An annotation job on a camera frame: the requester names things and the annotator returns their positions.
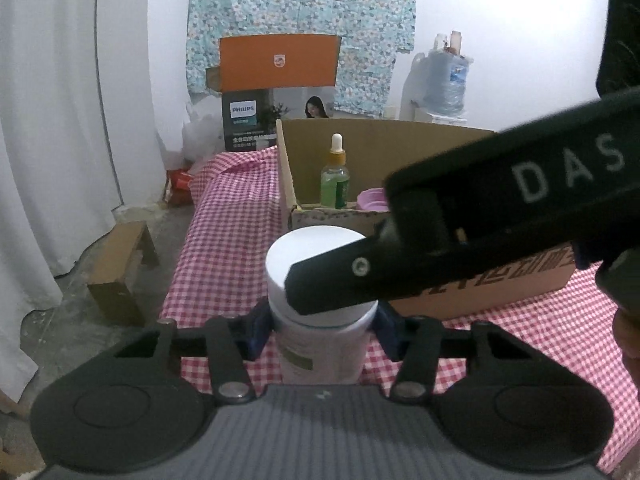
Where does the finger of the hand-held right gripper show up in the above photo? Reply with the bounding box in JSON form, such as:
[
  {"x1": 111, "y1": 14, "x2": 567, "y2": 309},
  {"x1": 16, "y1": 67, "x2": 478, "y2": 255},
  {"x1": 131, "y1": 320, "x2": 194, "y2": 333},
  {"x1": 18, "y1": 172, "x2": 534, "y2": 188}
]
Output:
[{"x1": 284, "y1": 232, "x2": 401, "y2": 317}]

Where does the purple collapsible bowl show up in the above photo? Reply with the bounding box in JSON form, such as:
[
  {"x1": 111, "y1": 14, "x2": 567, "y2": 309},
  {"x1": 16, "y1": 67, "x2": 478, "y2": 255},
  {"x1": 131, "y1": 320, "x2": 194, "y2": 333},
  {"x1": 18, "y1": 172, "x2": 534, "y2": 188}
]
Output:
[{"x1": 356, "y1": 187, "x2": 391, "y2": 212}]

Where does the large cardboard box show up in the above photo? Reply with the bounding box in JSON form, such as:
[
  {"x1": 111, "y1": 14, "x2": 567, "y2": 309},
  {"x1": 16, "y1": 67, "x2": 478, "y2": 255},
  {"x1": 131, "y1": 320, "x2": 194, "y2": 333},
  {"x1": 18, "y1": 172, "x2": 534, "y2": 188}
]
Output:
[{"x1": 275, "y1": 117, "x2": 576, "y2": 321}]

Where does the red snack packet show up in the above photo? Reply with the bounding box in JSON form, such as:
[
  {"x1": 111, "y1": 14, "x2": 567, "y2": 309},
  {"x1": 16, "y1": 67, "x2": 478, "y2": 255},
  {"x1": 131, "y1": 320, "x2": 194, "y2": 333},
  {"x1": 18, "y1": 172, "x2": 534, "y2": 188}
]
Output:
[{"x1": 166, "y1": 167, "x2": 193, "y2": 206}]

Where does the white supplement bottle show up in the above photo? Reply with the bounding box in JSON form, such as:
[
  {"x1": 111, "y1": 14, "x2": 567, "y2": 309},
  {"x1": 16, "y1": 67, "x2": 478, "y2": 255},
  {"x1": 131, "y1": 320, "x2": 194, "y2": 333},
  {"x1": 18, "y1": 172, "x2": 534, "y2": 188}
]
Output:
[{"x1": 265, "y1": 226, "x2": 378, "y2": 386}]

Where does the dark cloth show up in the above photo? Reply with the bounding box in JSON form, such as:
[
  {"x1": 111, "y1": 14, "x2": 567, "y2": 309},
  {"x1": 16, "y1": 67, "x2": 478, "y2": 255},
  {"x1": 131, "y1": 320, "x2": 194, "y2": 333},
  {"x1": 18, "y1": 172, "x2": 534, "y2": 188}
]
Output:
[{"x1": 595, "y1": 0, "x2": 640, "y2": 98}]

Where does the green dropper bottle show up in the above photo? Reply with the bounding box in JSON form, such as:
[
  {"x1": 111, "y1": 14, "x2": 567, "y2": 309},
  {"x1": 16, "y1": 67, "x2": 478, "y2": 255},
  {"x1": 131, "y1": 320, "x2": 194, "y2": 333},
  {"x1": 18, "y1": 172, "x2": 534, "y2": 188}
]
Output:
[{"x1": 320, "y1": 132, "x2": 351, "y2": 210}]

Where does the floral cloth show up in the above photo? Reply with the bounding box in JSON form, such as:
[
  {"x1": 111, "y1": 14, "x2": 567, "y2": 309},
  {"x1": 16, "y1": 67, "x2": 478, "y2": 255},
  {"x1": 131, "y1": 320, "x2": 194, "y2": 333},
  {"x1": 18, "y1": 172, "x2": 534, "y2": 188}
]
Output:
[{"x1": 186, "y1": 0, "x2": 417, "y2": 118}]

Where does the dark printed appliance box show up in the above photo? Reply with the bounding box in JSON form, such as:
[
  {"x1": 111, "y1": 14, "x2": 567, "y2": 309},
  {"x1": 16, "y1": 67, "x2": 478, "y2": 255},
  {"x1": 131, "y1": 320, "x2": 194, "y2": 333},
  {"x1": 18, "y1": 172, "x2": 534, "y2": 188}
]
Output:
[{"x1": 221, "y1": 86, "x2": 336, "y2": 152}]

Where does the small cardboard box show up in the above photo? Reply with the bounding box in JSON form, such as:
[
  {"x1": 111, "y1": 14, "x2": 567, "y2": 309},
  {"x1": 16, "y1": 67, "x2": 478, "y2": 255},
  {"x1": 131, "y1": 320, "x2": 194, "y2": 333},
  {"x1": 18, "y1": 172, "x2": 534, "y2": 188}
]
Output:
[{"x1": 87, "y1": 220, "x2": 160, "y2": 326}]

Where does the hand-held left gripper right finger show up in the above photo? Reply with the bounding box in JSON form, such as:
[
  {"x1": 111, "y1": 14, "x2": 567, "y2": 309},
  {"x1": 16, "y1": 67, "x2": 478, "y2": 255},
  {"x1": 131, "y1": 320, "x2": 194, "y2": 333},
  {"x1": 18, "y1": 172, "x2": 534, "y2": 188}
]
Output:
[{"x1": 375, "y1": 302, "x2": 532, "y2": 404}]

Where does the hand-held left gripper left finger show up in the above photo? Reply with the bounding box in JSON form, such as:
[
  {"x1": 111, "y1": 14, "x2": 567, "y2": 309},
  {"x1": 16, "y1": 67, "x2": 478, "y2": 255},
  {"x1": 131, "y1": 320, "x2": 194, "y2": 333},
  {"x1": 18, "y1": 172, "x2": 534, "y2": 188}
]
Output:
[{"x1": 114, "y1": 305, "x2": 273, "y2": 404}]

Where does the white plastic bag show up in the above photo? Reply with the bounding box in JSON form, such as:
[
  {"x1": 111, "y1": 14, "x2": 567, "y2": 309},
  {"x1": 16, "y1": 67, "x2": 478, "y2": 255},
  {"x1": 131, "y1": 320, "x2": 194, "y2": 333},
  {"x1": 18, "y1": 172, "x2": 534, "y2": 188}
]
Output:
[{"x1": 181, "y1": 102, "x2": 226, "y2": 171}]

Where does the person's right hand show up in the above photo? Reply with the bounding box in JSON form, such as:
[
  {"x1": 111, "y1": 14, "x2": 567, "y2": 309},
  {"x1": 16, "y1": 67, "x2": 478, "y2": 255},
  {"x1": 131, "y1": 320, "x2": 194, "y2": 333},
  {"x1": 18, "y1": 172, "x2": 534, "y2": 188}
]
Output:
[{"x1": 614, "y1": 307, "x2": 640, "y2": 376}]

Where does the orange box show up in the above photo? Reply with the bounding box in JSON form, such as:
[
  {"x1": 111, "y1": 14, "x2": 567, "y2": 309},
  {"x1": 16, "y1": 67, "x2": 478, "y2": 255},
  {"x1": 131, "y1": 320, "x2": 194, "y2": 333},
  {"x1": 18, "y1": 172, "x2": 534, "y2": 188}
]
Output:
[{"x1": 218, "y1": 34, "x2": 342, "y2": 93}]

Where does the white water dispenser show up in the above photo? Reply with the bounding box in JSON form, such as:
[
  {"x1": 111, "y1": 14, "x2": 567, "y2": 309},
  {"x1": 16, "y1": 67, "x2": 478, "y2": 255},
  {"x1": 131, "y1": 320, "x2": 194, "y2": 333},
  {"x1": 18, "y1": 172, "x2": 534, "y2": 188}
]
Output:
[{"x1": 410, "y1": 100, "x2": 469, "y2": 127}]

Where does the blue water jug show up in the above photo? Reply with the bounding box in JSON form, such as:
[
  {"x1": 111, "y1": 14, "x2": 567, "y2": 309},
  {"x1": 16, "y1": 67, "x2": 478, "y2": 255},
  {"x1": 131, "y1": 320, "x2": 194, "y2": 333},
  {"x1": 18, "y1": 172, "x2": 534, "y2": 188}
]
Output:
[{"x1": 424, "y1": 50, "x2": 473, "y2": 117}]

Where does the translucent plastic bag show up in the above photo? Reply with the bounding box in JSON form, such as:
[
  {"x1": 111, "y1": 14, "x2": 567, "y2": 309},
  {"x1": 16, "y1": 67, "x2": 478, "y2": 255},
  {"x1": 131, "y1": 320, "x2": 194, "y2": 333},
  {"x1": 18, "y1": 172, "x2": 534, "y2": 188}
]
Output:
[{"x1": 401, "y1": 52, "x2": 436, "y2": 111}]

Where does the white curtain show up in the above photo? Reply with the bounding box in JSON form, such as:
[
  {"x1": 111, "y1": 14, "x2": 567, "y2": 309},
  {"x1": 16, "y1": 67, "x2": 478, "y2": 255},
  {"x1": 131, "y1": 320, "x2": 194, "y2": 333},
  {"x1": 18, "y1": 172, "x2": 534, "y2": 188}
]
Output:
[{"x1": 0, "y1": 0, "x2": 151, "y2": 396}]

